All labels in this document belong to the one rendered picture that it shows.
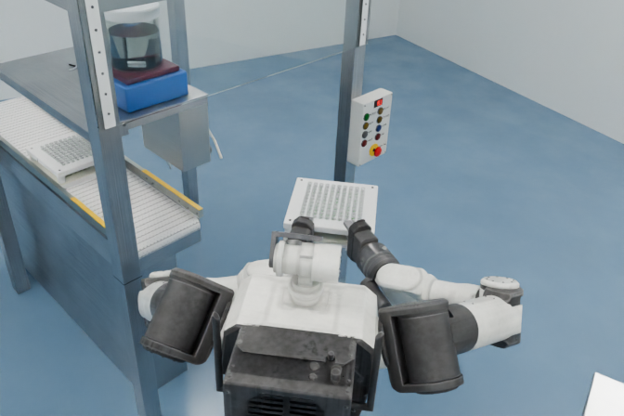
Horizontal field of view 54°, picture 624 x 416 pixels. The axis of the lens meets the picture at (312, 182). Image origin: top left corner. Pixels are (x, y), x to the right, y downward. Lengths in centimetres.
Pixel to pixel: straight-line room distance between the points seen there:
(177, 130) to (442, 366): 108
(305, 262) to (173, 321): 26
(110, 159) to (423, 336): 94
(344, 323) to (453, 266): 218
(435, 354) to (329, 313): 19
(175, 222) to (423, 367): 116
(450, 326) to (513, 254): 230
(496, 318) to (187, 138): 105
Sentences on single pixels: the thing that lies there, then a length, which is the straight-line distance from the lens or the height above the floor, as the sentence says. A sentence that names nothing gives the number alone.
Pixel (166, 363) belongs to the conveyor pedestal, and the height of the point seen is 11.
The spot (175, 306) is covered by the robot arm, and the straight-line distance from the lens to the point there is 111.
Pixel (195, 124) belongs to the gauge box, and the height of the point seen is 115.
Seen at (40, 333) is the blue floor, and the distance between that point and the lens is 293.
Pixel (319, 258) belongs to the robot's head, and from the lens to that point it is 102.
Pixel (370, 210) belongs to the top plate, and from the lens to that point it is 171.
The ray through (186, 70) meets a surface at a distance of 168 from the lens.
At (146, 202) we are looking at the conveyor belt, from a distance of 215.
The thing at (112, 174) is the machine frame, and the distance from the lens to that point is 167.
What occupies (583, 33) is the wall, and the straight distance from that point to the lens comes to 495.
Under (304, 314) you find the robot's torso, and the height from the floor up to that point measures 122.
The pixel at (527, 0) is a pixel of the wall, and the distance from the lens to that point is 525.
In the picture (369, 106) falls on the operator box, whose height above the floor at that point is 105.
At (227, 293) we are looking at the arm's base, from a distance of 113.
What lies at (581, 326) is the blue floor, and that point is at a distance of 310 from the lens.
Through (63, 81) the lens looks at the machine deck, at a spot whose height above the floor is 124.
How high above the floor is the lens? 196
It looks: 32 degrees down
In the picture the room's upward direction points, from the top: 2 degrees clockwise
